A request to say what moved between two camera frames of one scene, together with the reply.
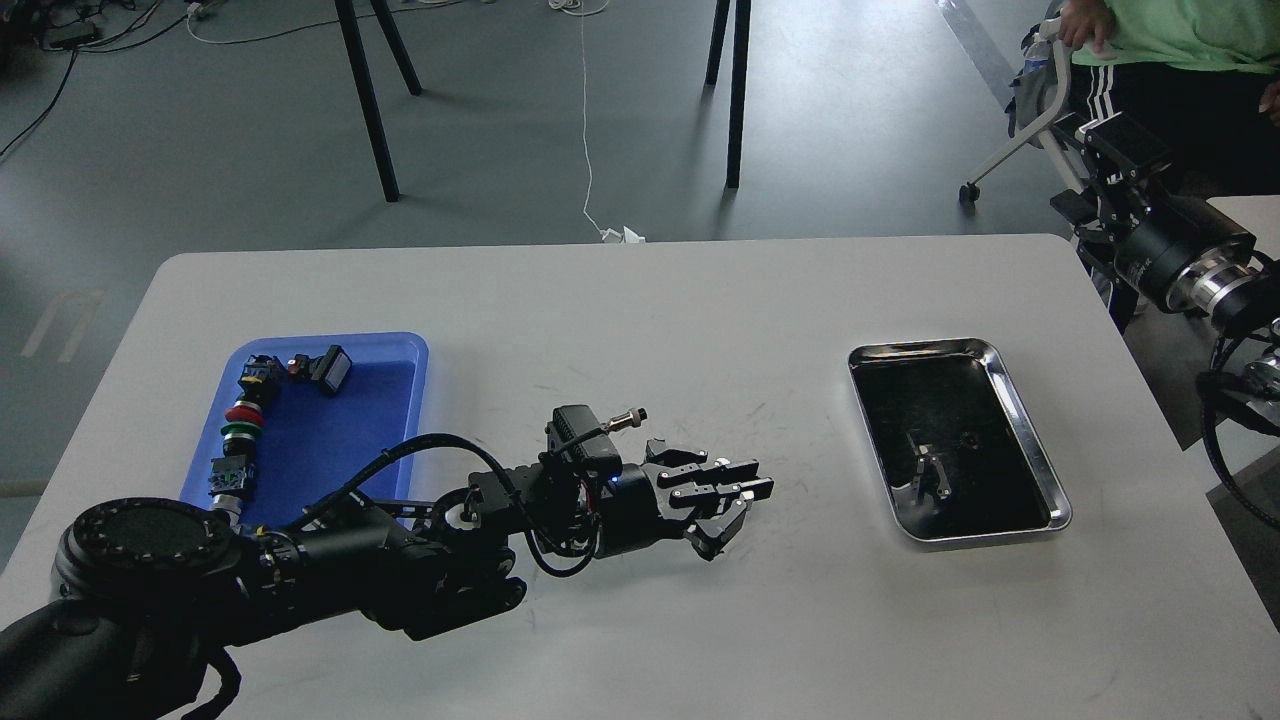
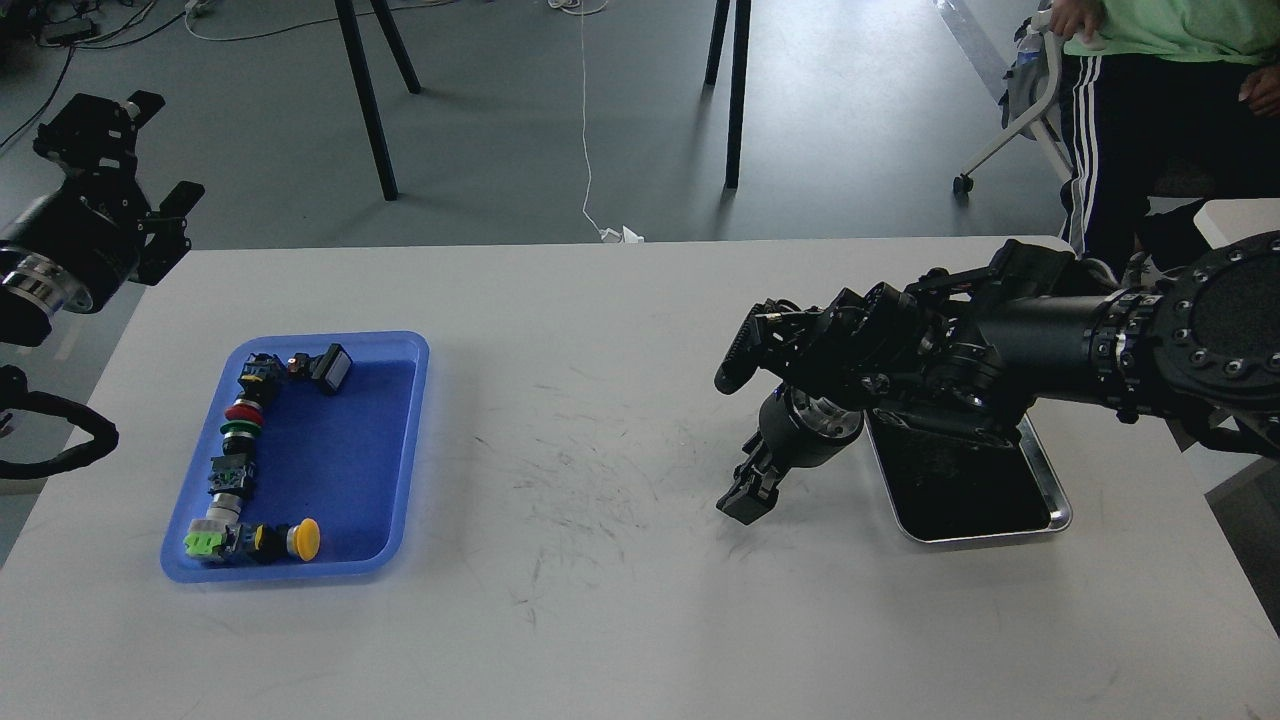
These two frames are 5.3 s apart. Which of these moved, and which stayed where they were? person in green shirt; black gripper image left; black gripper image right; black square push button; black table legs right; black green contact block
Moved: black gripper image left; black gripper image right
Stayed: black green contact block; person in green shirt; black square push button; black table legs right
